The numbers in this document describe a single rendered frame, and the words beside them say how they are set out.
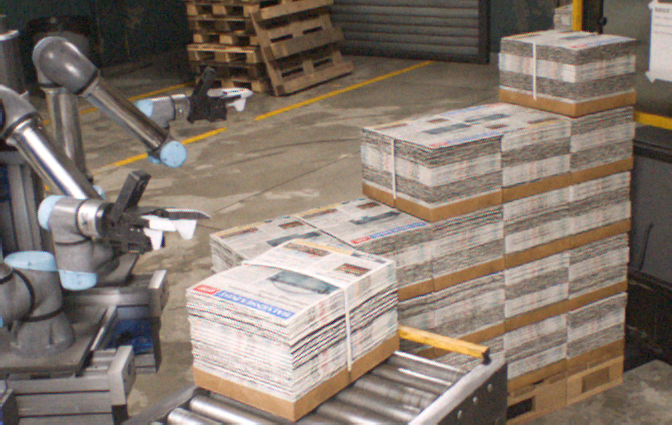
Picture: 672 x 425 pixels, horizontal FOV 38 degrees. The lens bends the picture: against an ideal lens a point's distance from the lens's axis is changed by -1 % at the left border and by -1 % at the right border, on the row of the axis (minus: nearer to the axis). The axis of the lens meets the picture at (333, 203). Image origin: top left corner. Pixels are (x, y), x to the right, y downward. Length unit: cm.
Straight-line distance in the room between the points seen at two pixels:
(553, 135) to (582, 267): 52
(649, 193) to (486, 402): 204
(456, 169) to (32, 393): 139
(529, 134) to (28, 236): 156
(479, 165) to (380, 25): 785
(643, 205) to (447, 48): 654
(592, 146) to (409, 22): 738
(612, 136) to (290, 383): 180
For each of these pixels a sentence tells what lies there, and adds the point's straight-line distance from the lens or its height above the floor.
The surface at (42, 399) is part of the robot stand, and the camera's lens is 243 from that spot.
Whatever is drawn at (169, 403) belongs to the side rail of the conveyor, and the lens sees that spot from 212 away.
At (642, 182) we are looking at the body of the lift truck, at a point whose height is 64.
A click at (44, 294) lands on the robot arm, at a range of 233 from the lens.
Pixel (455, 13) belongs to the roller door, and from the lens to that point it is 1031.
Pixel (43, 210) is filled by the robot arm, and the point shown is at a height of 123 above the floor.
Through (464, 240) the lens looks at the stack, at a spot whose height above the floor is 74.
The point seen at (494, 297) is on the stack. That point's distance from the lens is 322.
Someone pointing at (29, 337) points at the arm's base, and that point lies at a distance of 237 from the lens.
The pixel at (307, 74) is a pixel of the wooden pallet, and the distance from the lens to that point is 942.
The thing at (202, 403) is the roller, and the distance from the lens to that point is 211.
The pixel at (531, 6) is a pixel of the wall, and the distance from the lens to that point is 987.
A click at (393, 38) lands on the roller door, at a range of 1075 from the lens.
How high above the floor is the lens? 182
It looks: 18 degrees down
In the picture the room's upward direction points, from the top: 3 degrees counter-clockwise
